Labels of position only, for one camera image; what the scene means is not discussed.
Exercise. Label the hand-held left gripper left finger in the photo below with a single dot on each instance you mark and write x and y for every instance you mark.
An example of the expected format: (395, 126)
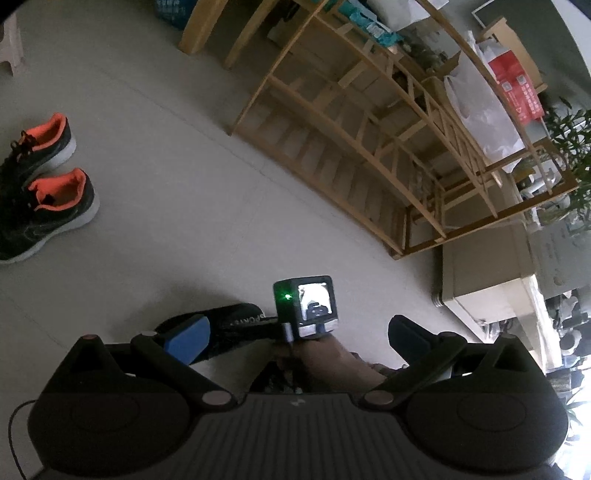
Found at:
(191, 334)

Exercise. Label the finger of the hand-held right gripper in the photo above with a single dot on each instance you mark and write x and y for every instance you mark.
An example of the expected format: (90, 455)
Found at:
(265, 328)

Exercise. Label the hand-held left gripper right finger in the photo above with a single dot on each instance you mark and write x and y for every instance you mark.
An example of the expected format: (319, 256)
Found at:
(406, 337)

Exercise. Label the black slip-on shoe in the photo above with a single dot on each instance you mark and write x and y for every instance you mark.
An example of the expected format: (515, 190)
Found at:
(231, 318)

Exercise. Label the wooden shoe rack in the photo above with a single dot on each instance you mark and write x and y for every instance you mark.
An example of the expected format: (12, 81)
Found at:
(318, 152)

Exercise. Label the black and orange sneaker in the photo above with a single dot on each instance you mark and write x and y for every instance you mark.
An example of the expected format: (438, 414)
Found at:
(51, 217)
(46, 143)

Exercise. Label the person's right hand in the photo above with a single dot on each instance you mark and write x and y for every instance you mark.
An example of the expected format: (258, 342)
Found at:
(323, 364)

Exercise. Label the white cabinet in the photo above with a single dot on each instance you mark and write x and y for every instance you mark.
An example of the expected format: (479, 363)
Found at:
(485, 267)

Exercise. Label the white cardboard box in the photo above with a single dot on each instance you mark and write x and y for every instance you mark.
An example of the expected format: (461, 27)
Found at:
(554, 254)

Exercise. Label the white plastic bag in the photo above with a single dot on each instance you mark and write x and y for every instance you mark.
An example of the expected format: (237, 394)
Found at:
(480, 110)

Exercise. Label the green potted plant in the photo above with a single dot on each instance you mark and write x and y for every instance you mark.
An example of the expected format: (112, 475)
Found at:
(572, 134)

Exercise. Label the red box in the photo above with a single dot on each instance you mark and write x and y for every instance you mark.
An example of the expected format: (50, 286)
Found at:
(515, 83)

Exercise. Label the teal seat cushion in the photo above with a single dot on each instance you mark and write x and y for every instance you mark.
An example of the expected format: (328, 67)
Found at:
(364, 18)

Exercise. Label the wooden table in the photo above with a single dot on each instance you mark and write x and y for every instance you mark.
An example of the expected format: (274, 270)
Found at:
(191, 32)

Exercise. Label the wooden chair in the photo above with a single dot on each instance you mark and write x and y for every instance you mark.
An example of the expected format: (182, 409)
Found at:
(503, 27)

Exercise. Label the blue tote bag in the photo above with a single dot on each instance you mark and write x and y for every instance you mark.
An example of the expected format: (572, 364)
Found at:
(171, 7)

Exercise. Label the beige plastic stool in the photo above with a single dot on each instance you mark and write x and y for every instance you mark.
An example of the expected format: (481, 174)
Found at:
(11, 41)

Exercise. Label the green wall board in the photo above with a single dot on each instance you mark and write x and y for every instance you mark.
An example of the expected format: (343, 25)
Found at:
(489, 11)

